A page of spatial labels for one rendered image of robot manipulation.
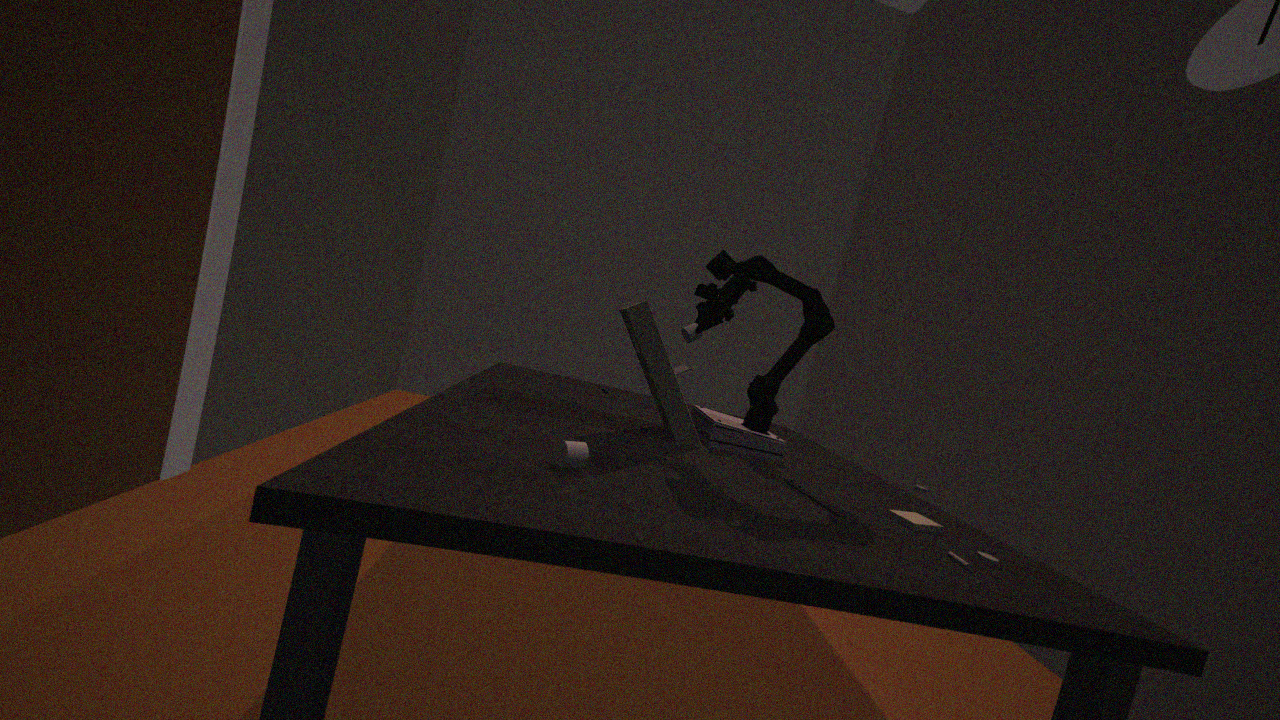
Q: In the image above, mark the tan rectangular block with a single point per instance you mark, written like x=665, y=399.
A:
x=915, y=521

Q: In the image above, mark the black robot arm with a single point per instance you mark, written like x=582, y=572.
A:
x=763, y=389

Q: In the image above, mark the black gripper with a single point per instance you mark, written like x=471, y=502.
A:
x=712, y=315

